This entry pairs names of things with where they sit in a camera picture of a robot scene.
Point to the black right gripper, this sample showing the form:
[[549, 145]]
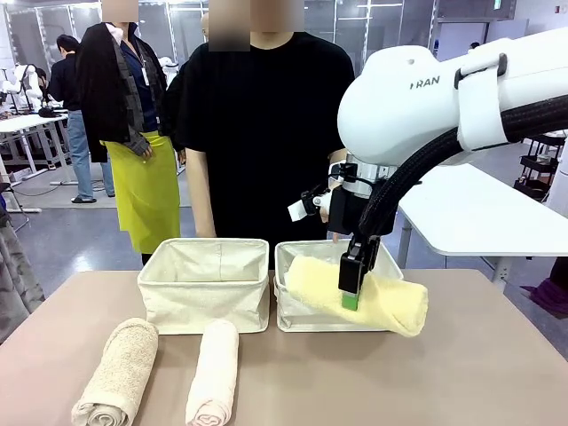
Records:
[[344, 213]]

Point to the yellow towel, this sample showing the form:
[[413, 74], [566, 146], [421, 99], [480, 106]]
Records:
[[390, 306]]

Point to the beige towel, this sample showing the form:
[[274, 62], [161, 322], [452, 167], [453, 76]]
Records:
[[120, 377]]

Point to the person's right forearm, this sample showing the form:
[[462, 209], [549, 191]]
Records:
[[202, 208]]

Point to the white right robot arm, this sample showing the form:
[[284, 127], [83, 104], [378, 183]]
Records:
[[399, 111]]

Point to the person's left hand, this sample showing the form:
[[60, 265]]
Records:
[[336, 238]]

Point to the cream fabric basket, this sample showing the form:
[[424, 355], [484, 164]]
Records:
[[204, 302], [306, 317]]

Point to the white side table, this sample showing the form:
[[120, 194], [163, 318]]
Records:
[[466, 213]]

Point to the person in black t-shirt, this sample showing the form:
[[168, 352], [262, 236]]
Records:
[[266, 133]]

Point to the pink rolled towel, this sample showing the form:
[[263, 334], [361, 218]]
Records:
[[213, 377]]

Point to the black utility cart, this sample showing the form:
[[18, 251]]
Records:
[[537, 168]]

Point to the man in black shirt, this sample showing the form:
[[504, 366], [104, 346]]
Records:
[[71, 89]]

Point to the grey fuzzy cloth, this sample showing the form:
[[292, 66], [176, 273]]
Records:
[[18, 284]]

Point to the white background work table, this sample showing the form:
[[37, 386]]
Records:
[[26, 122]]

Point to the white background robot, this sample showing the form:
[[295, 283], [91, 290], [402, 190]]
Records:
[[22, 80]]

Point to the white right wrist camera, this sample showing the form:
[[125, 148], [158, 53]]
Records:
[[302, 206]]

